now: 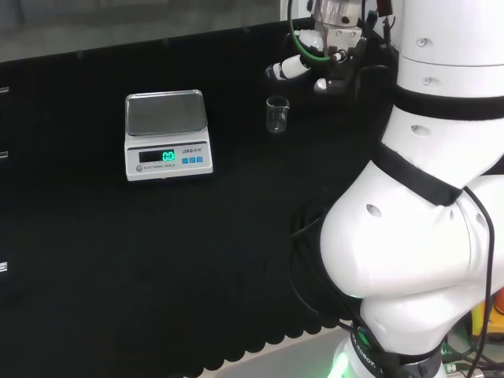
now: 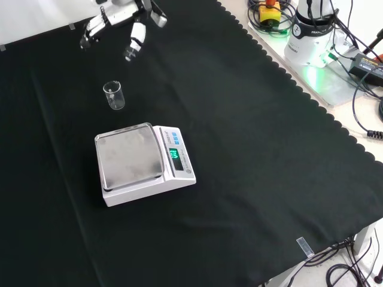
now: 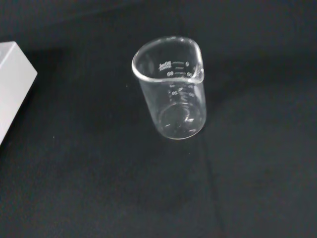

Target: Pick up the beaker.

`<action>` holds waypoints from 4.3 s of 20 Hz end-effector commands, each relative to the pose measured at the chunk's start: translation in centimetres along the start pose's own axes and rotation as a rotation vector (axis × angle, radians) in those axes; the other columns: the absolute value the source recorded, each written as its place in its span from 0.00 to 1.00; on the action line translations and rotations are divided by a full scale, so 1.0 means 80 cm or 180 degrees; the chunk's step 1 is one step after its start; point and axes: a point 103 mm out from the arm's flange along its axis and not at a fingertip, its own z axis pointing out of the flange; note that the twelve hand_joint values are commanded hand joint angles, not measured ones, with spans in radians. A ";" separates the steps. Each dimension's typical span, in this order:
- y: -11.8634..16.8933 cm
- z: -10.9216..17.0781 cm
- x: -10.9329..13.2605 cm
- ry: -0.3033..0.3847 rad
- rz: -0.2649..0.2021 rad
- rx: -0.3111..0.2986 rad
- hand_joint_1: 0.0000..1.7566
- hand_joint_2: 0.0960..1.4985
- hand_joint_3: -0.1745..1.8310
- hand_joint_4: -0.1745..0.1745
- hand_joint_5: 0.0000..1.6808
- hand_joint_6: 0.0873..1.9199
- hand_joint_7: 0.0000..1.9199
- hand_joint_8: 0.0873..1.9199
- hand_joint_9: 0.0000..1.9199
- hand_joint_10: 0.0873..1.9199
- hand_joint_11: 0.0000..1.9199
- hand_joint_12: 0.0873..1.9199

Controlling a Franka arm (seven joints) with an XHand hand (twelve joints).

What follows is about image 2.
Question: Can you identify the black cable with ferrite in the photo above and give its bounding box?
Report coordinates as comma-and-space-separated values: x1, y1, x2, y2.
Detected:
352, 78, 383, 139

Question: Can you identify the white electronic balance steel pan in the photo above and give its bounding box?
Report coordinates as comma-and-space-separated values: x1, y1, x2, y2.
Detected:
94, 121, 197, 208

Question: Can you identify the black bench cloth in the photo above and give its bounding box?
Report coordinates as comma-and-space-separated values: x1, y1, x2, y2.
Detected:
0, 0, 383, 287

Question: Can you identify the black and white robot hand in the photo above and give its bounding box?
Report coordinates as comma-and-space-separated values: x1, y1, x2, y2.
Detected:
79, 0, 150, 62

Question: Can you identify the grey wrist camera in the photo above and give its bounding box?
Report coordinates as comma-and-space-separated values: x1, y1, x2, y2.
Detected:
150, 1, 168, 29

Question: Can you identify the black floor cable bundle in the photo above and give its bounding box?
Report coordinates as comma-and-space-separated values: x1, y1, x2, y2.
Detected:
300, 236, 383, 287

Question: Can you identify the white table leg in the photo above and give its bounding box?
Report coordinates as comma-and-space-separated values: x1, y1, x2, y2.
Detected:
354, 222, 376, 255

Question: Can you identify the small clear glass beaker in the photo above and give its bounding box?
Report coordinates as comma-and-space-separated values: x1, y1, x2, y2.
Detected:
102, 80, 125, 111

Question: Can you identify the black tripod leg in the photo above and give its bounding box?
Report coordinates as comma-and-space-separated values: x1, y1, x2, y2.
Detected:
362, 28, 383, 55

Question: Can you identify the yellow stop button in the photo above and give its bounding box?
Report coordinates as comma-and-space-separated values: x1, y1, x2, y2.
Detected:
259, 0, 282, 26

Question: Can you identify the black cable coil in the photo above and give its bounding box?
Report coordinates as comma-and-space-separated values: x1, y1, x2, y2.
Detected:
247, 0, 296, 34

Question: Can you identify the black power adapter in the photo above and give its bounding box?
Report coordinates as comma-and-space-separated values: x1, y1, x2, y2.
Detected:
348, 53, 383, 86

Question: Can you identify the grey metal base plate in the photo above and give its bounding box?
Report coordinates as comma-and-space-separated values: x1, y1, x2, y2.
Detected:
247, 17, 382, 109

